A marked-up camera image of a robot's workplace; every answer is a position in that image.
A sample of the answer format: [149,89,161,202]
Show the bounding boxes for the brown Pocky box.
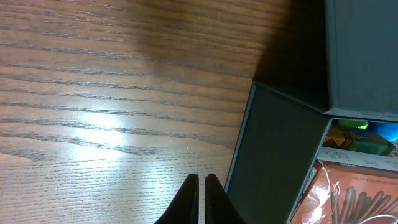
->
[289,147,397,224]

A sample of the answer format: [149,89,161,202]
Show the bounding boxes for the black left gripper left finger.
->
[155,174,199,224]

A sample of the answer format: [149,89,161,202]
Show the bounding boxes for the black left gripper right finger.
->
[205,174,246,224]

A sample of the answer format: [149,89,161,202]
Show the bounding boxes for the blue Oreo pack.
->
[366,122,398,141]

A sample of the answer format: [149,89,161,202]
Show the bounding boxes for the green Pretz box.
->
[322,119,396,157]

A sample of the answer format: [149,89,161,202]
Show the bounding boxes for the black fabric storage box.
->
[223,0,397,223]

